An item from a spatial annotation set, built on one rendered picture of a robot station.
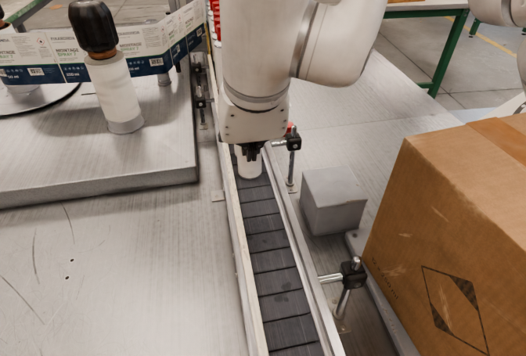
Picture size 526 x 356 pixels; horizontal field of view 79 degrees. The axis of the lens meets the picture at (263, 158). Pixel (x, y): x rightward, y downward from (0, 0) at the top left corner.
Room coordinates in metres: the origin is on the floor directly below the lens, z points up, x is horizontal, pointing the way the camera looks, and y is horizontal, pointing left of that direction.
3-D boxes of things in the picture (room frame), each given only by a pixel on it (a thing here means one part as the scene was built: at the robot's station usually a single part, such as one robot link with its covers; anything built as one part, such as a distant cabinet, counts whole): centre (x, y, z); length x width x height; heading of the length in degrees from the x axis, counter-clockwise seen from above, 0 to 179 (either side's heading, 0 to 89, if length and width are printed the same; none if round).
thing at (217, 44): (0.83, 0.10, 0.98); 0.05 x 0.05 x 0.20
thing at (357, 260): (0.22, -0.10, 0.91); 0.07 x 0.03 x 0.16; 101
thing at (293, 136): (0.52, -0.04, 0.91); 0.07 x 0.03 x 0.16; 101
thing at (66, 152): (0.86, 0.56, 0.86); 0.80 x 0.67 x 0.05; 11
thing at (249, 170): (0.51, 0.03, 0.98); 0.05 x 0.05 x 0.20
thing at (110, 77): (0.69, 0.36, 1.03); 0.09 x 0.09 x 0.30
